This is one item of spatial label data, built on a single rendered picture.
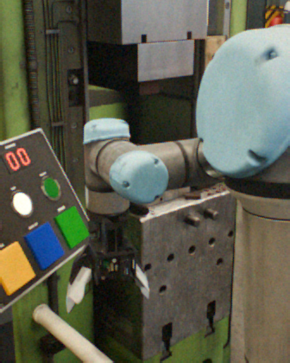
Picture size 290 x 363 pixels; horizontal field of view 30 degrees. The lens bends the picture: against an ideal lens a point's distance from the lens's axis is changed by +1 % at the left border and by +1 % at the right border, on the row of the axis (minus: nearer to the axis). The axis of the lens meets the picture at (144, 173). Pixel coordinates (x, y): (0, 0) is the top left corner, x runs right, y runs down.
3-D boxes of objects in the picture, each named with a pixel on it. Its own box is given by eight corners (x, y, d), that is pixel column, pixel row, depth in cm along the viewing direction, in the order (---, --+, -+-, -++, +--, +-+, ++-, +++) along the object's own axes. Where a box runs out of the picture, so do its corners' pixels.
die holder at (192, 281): (230, 315, 182) (236, 187, 168) (142, 362, 159) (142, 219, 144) (126, 254, 222) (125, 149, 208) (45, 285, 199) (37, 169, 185)
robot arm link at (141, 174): (192, 149, 79) (158, 133, 88) (121, 159, 74) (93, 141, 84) (191, 200, 81) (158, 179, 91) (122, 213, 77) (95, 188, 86)
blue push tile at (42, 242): (65, 253, 112) (49, 221, 111) (44, 269, 106) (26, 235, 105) (59, 256, 113) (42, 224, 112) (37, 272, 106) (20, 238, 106)
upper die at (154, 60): (193, 74, 152) (194, 39, 149) (137, 81, 140) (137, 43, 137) (104, 60, 182) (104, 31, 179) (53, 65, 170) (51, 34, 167)
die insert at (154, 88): (159, 92, 159) (159, 72, 157) (139, 96, 154) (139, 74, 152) (99, 80, 181) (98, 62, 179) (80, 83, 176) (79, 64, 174)
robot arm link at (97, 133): (92, 130, 83) (75, 118, 91) (95, 197, 87) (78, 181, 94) (139, 124, 86) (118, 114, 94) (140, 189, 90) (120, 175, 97)
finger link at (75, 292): (59, 320, 94) (89, 276, 93) (53, 302, 99) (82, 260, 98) (73, 327, 95) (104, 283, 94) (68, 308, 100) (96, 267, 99)
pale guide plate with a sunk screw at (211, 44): (223, 89, 179) (225, 35, 174) (204, 92, 174) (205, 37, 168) (217, 88, 181) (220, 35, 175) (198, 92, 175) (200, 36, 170)
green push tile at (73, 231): (90, 235, 120) (74, 205, 120) (72, 248, 114) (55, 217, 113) (84, 237, 121) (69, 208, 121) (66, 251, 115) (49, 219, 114)
